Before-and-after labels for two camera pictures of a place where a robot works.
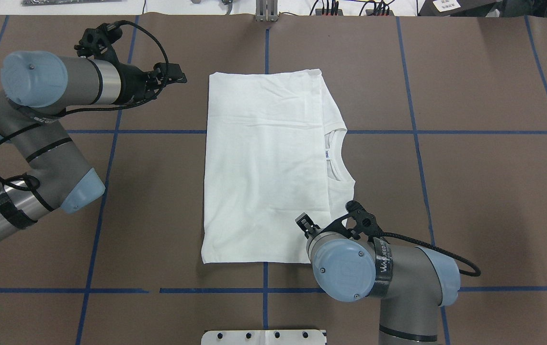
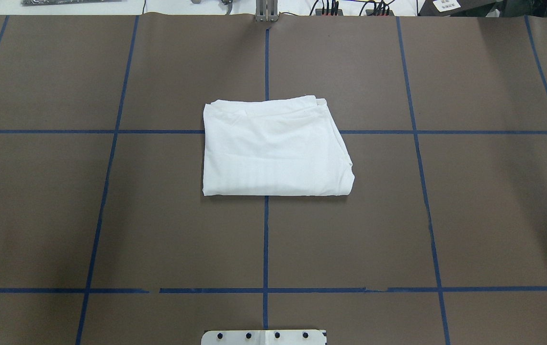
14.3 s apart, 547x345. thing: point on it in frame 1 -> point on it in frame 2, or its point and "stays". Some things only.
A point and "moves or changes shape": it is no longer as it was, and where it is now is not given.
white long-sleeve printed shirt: [274, 148] moves or changes shape
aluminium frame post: [267, 10] stays
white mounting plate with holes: [263, 337] stays
